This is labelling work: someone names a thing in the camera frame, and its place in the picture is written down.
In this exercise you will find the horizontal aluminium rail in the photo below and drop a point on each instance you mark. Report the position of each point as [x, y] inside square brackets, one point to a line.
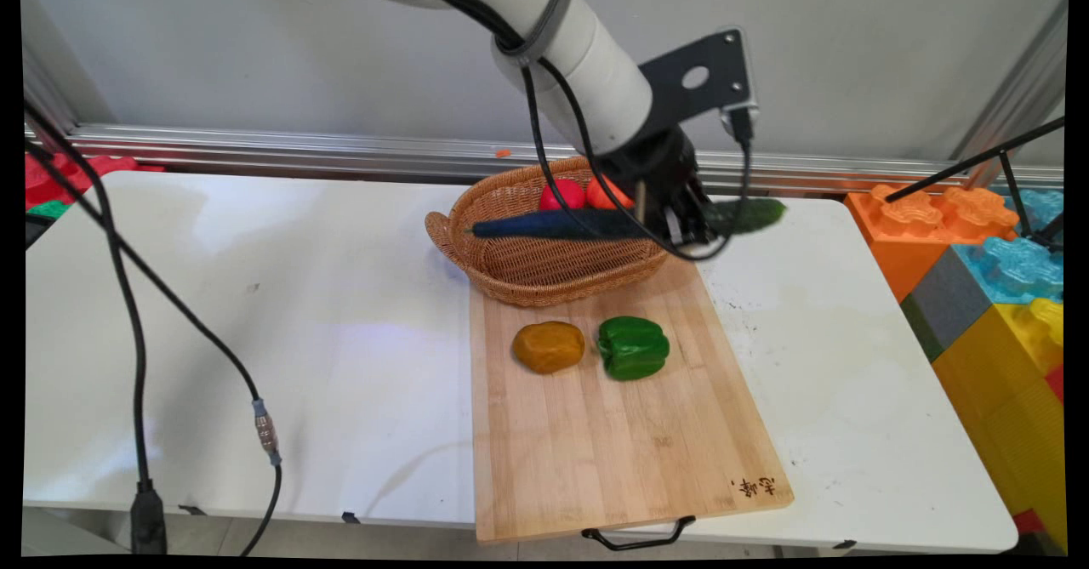
[298, 148]

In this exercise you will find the green foam block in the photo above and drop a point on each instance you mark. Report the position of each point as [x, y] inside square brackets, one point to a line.
[49, 209]

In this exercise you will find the green bell pepper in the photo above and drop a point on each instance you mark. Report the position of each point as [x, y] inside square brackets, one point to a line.
[633, 348]

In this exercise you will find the orange giant toy brick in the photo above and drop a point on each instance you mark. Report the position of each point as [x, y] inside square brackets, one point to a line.
[906, 246]

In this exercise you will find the orange-red tomato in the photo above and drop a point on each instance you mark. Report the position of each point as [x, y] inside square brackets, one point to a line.
[606, 196]

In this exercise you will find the yellow giant toy brick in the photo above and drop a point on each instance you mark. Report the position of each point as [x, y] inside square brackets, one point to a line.
[1004, 407]

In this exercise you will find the dark green cucumber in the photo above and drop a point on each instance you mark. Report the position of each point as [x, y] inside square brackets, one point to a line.
[553, 224]

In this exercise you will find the red foam block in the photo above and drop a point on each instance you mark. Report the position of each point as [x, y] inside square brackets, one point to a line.
[59, 176]

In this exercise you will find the grey giant toy brick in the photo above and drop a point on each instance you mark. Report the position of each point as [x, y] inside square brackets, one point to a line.
[949, 301]

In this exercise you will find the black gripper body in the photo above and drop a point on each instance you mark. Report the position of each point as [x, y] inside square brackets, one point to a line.
[659, 169]

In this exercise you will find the woven wicker basket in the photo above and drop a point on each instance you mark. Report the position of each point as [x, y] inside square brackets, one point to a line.
[544, 267]

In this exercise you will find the blue giant toy brick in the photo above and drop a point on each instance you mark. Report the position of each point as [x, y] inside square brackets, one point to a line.
[1021, 267]

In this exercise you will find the red bell pepper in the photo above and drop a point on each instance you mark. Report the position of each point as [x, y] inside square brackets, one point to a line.
[561, 196]

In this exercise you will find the red giant toy brick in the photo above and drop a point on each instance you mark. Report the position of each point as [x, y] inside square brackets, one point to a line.
[1057, 384]

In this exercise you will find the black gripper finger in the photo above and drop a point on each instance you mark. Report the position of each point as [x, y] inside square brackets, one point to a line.
[681, 224]
[706, 216]

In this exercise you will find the brown potato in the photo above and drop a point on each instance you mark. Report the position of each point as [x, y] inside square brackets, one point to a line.
[549, 346]

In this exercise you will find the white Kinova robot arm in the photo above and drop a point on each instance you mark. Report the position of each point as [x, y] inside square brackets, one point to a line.
[578, 50]

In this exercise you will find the black tripod rods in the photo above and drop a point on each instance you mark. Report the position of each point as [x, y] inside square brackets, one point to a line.
[978, 159]

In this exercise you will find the bamboo cutting board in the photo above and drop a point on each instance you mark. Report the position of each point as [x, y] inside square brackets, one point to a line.
[612, 450]

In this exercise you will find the slanted aluminium frame post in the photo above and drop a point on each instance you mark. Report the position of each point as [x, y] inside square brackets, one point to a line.
[1017, 93]

